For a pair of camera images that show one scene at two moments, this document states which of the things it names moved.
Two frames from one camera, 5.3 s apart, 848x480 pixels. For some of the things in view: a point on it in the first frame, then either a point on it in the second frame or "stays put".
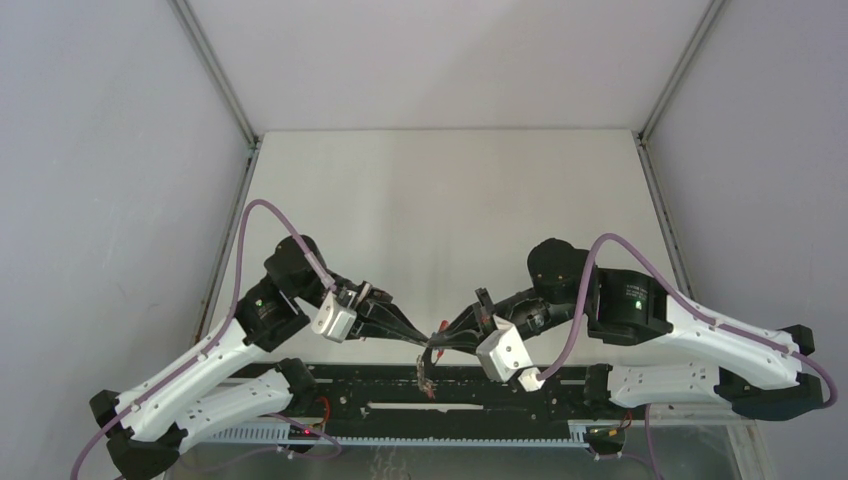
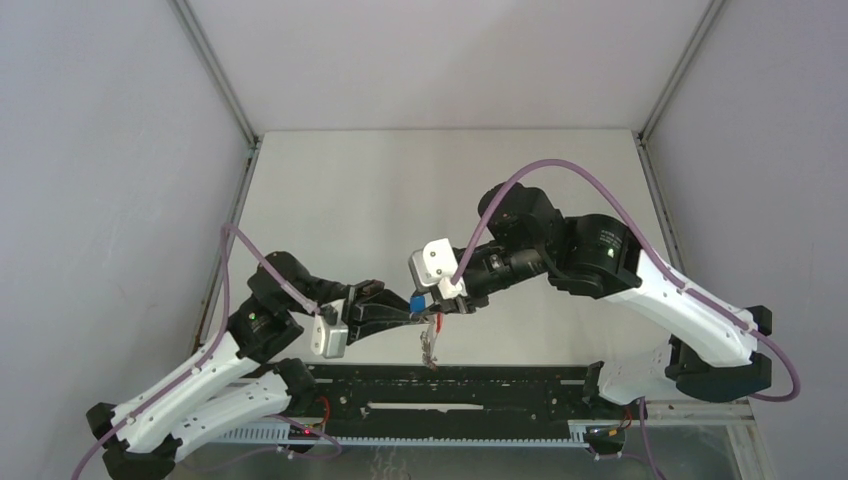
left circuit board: (297, 433) stays put
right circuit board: (607, 435) stays put
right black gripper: (468, 319) to (466, 303)
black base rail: (433, 400) stays put
